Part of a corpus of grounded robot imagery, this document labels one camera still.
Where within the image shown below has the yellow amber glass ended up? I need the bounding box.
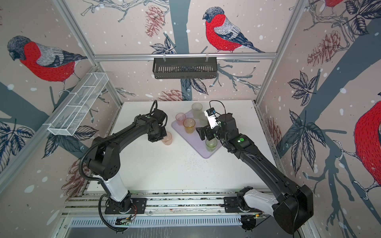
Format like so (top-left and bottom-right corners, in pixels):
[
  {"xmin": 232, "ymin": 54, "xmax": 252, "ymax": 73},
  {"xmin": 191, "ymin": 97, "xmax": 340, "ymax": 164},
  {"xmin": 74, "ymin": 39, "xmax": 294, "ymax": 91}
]
[{"xmin": 183, "ymin": 118, "xmax": 195, "ymax": 134}]

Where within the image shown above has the lilac plastic tray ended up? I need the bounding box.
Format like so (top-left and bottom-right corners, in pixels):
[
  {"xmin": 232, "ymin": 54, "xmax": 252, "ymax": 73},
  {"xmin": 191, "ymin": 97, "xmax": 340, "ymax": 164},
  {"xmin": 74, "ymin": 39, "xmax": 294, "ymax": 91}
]
[{"xmin": 171, "ymin": 110, "xmax": 222, "ymax": 159}]

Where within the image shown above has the bright green glass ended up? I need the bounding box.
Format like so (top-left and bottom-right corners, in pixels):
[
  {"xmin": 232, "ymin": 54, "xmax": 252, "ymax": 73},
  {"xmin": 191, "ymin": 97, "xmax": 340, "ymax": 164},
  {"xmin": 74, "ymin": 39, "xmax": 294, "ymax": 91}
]
[{"xmin": 205, "ymin": 138, "xmax": 218, "ymax": 152}]

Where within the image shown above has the pale green tall glass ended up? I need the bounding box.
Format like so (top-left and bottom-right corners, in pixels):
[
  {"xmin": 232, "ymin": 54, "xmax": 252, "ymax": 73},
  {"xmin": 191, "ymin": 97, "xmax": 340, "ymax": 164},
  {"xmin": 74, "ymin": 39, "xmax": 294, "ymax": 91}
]
[{"xmin": 191, "ymin": 103, "xmax": 203, "ymax": 120}]

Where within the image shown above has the rose pink glass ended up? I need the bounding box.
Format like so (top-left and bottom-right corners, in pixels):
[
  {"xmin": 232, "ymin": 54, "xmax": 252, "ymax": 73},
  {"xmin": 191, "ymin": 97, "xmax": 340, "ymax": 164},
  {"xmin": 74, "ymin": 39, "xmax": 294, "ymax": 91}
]
[{"xmin": 175, "ymin": 113, "xmax": 187, "ymax": 127}]

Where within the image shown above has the pale green small glass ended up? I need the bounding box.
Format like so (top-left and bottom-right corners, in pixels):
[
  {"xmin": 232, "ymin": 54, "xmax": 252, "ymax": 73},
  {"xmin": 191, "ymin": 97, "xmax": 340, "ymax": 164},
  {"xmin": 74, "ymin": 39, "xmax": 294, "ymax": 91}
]
[{"xmin": 199, "ymin": 113, "xmax": 208, "ymax": 127}]

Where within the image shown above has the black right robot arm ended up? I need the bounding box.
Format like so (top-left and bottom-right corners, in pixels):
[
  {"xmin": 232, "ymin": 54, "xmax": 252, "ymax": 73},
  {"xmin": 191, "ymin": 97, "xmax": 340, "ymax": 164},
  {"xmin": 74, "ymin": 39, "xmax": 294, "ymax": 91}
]
[{"xmin": 196, "ymin": 109, "xmax": 314, "ymax": 235}]

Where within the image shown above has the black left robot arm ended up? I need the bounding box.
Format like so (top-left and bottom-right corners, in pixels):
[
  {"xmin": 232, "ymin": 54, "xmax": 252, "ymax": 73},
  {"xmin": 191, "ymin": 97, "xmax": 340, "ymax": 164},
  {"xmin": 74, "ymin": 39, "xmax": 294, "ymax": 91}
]
[{"xmin": 84, "ymin": 109, "xmax": 168, "ymax": 202}]

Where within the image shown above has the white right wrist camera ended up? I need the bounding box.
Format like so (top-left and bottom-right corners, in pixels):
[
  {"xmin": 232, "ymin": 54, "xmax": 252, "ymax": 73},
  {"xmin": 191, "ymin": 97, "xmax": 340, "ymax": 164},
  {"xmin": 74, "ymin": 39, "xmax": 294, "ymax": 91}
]
[{"xmin": 204, "ymin": 108, "xmax": 218, "ymax": 129}]

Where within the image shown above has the black wire wall basket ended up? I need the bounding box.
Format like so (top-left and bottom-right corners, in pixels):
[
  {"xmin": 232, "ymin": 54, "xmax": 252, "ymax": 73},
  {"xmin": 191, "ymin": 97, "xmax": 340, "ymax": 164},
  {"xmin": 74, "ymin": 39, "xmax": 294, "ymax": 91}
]
[{"xmin": 152, "ymin": 57, "xmax": 217, "ymax": 79}]

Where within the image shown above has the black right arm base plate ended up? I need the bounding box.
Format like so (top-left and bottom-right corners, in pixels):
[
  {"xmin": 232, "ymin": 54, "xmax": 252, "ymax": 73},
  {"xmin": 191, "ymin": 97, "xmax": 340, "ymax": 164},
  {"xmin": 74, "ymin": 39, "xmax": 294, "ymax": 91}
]
[{"xmin": 220, "ymin": 197, "xmax": 254, "ymax": 213}]

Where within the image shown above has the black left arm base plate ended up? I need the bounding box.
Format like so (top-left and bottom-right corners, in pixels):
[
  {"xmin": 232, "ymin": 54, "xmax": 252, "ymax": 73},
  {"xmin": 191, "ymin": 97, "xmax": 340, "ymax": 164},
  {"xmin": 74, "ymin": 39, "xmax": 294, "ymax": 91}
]
[{"xmin": 105, "ymin": 197, "xmax": 147, "ymax": 215}]

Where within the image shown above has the black corrugated cable hose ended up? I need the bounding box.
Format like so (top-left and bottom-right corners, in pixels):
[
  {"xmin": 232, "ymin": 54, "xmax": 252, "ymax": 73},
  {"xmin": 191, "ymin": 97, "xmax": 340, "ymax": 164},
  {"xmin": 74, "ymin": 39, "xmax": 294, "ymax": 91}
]
[{"xmin": 78, "ymin": 139, "xmax": 105, "ymax": 182}]

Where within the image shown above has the white mesh wall basket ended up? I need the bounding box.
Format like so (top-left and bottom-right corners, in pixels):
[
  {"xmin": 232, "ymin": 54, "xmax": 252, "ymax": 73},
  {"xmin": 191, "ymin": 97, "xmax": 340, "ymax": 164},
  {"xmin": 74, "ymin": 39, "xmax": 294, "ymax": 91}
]
[{"xmin": 48, "ymin": 72, "xmax": 109, "ymax": 136}]

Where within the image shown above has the aluminium rail frame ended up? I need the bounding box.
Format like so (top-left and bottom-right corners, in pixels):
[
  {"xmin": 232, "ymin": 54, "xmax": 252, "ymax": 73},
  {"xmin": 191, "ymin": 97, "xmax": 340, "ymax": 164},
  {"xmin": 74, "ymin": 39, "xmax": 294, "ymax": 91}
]
[{"xmin": 62, "ymin": 189, "xmax": 237, "ymax": 216}]

